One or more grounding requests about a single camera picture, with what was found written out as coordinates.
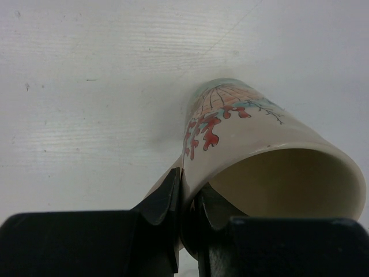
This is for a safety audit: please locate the cream painted ceramic mug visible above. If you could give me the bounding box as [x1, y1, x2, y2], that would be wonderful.
[141, 77, 367, 257]

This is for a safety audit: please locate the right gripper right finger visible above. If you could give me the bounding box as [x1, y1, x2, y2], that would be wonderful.
[197, 187, 368, 276]

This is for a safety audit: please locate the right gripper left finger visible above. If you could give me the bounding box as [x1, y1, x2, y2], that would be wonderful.
[1, 168, 181, 276]

